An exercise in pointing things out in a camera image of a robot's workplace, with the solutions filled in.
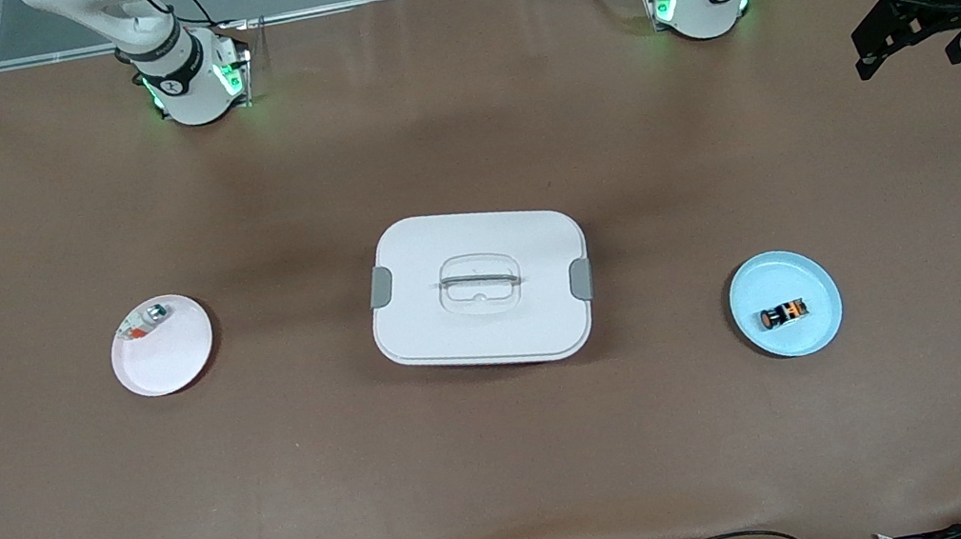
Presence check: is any pink box with white lid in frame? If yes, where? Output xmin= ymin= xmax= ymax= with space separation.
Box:
xmin=356 ymin=190 xmax=606 ymax=389

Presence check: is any pink round plate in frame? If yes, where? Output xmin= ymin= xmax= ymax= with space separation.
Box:
xmin=103 ymin=288 xmax=222 ymax=404

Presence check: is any light blue round plate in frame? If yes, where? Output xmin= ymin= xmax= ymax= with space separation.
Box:
xmin=723 ymin=242 xmax=850 ymax=367

